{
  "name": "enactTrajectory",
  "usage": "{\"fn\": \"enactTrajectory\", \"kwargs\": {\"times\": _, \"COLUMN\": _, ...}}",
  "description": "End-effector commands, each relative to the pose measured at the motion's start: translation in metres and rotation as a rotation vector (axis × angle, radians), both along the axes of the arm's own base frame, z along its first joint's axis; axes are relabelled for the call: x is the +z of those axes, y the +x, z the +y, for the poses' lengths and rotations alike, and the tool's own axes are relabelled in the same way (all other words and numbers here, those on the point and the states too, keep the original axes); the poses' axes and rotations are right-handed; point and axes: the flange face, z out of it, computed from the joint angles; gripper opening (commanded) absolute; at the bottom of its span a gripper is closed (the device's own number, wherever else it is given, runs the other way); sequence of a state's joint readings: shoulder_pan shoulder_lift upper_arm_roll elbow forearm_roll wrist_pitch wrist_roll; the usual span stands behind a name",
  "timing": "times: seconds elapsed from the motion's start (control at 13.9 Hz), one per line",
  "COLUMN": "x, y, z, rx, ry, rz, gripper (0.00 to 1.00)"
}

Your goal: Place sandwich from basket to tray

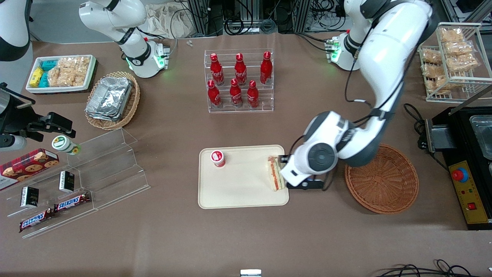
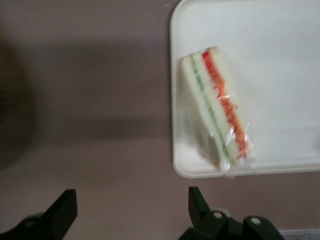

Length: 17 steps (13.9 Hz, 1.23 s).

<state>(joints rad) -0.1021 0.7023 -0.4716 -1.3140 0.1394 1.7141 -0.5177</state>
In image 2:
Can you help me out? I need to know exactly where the clear acrylic bottle rack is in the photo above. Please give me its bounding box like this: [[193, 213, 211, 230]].
[[279, 228, 320, 240]]

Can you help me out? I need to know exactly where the beige plastic tray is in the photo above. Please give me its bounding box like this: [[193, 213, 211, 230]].
[[169, 0, 320, 179]]

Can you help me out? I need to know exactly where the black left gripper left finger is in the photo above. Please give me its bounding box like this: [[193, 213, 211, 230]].
[[0, 188, 77, 240]]

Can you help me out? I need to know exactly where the triangle sandwich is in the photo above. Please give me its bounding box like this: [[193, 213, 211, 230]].
[[179, 45, 259, 181]]

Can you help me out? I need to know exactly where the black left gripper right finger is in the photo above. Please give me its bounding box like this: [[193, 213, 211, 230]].
[[178, 186, 284, 240]]

